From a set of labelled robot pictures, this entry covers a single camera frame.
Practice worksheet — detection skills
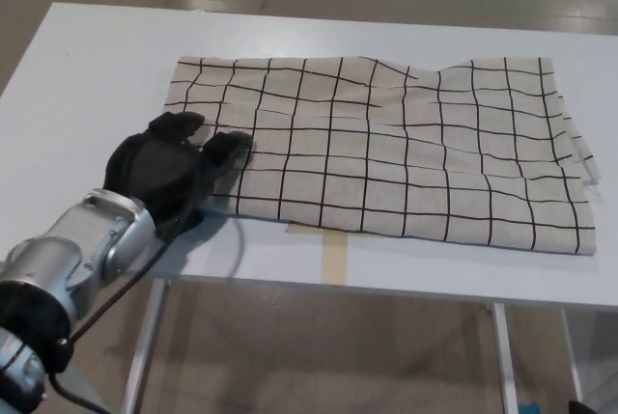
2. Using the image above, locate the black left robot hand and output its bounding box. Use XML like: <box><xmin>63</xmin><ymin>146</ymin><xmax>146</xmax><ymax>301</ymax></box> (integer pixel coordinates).
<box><xmin>103</xmin><ymin>112</ymin><xmax>255</xmax><ymax>241</ymax></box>

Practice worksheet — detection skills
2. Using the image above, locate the white metal table leg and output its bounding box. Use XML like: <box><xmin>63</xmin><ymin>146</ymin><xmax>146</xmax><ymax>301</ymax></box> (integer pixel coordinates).
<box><xmin>492</xmin><ymin>302</ymin><xmax>516</xmax><ymax>414</ymax></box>
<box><xmin>559</xmin><ymin>308</ymin><xmax>583</xmax><ymax>403</ymax></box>
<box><xmin>120</xmin><ymin>278</ymin><xmax>168</xmax><ymax>414</ymax></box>

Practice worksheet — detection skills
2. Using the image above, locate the beige masking tape strip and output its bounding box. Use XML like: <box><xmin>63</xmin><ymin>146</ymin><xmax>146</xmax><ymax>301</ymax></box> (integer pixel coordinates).
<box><xmin>322</xmin><ymin>233</ymin><xmax>349</xmax><ymax>285</ymax></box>

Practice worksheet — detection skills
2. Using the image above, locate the white black-checkered towel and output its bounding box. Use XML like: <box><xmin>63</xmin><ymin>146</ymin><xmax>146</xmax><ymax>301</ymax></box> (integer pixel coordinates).
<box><xmin>163</xmin><ymin>54</ymin><xmax>603</xmax><ymax>257</ymax></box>

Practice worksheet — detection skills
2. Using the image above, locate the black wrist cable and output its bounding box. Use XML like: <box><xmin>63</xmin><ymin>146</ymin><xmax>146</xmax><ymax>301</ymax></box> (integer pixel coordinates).
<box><xmin>45</xmin><ymin>235</ymin><xmax>170</xmax><ymax>414</ymax></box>

